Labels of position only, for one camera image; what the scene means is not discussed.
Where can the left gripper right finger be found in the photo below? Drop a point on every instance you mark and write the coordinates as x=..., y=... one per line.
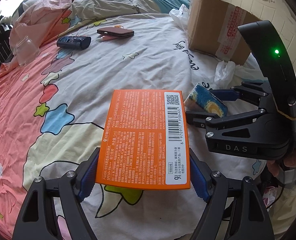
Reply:
x=233, y=205

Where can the dark red leather case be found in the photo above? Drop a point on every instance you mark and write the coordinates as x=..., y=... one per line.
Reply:
x=115, y=32

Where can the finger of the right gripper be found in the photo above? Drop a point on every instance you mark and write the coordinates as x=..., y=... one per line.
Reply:
x=225, y=94
x=202, y=119

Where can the small pink tube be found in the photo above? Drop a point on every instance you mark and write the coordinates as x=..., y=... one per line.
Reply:
x=106, y=38

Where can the white plastic bag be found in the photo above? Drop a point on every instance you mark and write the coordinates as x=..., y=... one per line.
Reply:
x=224, y=71

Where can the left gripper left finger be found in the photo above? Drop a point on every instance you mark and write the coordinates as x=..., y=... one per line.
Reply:
x=47, y=198

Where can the light pink cloth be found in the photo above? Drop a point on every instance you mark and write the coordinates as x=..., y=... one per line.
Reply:
x=36, y=22

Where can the brown cardboard box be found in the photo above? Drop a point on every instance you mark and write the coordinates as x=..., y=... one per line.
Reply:
x=213, y=30

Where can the starry night print box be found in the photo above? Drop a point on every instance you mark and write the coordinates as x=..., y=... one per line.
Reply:
x=201, y=99

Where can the person's right hand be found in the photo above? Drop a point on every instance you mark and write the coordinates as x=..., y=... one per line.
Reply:
x=288, y=164

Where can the cartoon star print duvet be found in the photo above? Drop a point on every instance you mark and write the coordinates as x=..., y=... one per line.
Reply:
x=53, y=110

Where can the dark blue shampoo bottle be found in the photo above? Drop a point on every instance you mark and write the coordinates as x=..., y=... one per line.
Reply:
x=74, y=42

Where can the clear plastic container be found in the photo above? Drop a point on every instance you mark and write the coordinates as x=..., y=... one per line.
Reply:
x=26, y=51

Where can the orange carton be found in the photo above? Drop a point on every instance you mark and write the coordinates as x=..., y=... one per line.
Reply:
x=145, y=142

